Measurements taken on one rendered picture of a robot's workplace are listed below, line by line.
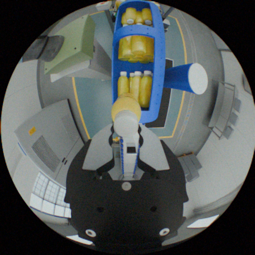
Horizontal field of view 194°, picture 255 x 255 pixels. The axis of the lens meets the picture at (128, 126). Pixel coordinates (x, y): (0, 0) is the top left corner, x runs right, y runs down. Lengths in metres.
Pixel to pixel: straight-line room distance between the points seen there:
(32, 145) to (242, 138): 4.78
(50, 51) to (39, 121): 1.21
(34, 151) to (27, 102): 1.65
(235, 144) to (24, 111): 6.15
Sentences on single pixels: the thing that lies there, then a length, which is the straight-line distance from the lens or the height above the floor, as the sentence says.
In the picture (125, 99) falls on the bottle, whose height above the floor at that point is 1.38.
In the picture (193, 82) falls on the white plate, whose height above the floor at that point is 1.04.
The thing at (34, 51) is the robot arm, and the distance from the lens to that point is 0.42.
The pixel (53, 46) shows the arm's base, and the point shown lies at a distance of 0.44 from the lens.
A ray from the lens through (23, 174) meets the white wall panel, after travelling 2.54.
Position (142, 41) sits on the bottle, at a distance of 0.42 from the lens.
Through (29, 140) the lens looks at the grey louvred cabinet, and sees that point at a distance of 1.44.
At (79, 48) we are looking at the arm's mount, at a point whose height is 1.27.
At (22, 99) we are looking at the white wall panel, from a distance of 2.78.
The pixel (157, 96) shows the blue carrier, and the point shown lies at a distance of 0.36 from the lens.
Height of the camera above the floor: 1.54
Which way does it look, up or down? 58 degrees down
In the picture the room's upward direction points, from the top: 178 degrees clockwise
